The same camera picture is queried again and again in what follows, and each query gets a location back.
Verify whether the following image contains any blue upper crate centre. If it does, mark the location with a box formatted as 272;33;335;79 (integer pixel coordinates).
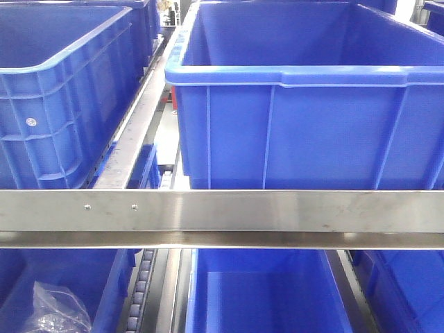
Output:
165;1;443;190

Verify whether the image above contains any blue crate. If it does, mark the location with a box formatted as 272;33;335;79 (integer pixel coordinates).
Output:
350;250;443;332
1;248;136;332
185;248;353;332
165;1;443;190
1;1;155;189

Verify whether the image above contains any steel roller track divider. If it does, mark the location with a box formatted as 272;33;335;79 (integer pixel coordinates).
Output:
94;26;182;189

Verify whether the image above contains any blue lower crate centre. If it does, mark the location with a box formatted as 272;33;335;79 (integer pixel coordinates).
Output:
185;248;353;332

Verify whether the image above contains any blue lower crate left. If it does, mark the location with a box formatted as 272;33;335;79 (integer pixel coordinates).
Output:
1;248;136;332

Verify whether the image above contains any blue upper crate left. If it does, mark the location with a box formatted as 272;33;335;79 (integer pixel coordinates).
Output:
1;1;155;189

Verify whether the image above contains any blue lower crate right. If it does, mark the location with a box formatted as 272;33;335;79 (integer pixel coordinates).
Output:
350;250;443;332

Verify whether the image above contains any clear plastic bag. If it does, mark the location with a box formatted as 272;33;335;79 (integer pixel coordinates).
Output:
22;282;92;333

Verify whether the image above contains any upper steel shelf rail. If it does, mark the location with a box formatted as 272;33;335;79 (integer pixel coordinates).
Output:
1;189;443;250

